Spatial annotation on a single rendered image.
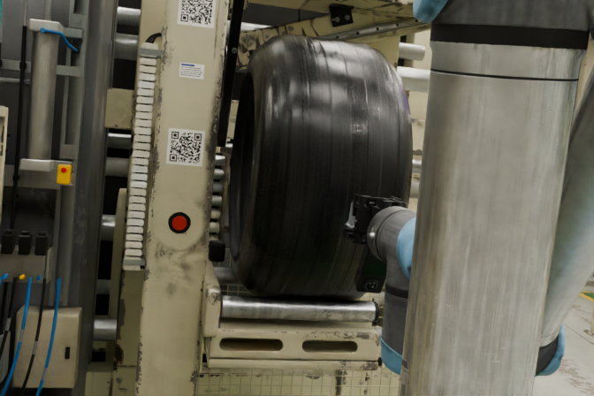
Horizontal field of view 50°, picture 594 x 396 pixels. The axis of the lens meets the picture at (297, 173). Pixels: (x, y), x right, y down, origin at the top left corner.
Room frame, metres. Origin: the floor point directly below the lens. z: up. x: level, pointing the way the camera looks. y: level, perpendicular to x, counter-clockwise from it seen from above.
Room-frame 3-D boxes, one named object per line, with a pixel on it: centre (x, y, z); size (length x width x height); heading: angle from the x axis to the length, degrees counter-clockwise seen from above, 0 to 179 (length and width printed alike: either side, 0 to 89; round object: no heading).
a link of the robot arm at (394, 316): (0.88, -0.19, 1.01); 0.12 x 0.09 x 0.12; 87
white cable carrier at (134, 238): (1.35, 0.33, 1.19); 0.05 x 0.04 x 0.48; 12
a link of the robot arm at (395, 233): (0.88, -0.18, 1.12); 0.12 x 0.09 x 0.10; 12
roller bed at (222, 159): (1.80, 0.30, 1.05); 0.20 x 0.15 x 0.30; 102
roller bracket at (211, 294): (1.43, 0.18, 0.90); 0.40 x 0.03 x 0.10; 12
